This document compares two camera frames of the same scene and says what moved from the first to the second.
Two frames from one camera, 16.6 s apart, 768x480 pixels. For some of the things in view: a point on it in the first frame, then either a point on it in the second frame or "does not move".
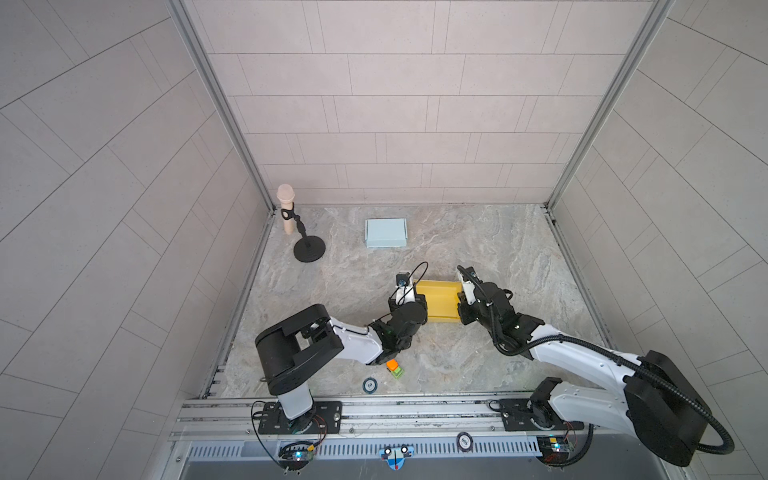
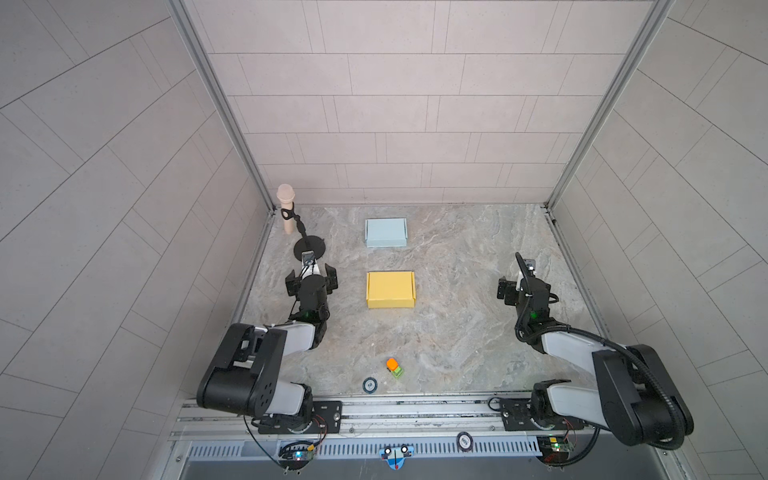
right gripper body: x=472 y=313 → x=512 y=297
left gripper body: x=419 y=307 → x=326 y=284
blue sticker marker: x=396 y=456 does not move
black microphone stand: x=309 y=249 does not move
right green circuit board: x=553 y=449 does not move
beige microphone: x=286 y=196 does not move
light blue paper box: x=385 y=232 does not move
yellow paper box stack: x=442 y=299 → x=387 y=290
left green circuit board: x=295 y=455 does not move
